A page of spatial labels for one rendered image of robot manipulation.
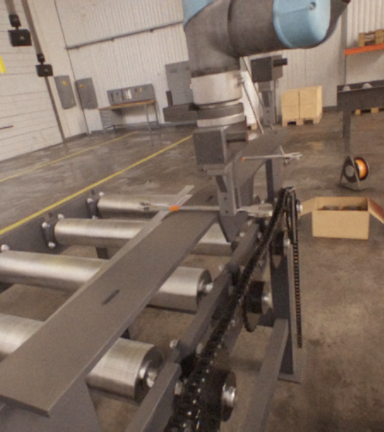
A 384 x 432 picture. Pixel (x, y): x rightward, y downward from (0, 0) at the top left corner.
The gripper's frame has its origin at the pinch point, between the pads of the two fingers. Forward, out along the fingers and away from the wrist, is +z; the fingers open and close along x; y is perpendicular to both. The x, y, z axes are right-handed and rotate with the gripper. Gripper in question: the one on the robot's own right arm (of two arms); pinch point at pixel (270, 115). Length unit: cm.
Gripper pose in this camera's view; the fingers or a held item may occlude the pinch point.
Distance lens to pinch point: 91.8
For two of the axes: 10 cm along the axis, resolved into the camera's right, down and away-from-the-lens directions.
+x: 4.0, -3.9, 8.3
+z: 1.5, 9.2, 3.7
